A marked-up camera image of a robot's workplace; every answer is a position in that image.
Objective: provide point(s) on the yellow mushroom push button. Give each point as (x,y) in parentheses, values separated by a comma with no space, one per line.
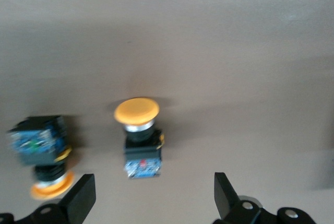
(39,153)
(142,153)

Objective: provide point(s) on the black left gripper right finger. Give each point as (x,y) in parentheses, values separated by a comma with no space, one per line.
(227,203)

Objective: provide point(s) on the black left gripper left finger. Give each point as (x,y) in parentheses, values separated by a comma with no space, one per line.
(78,200)

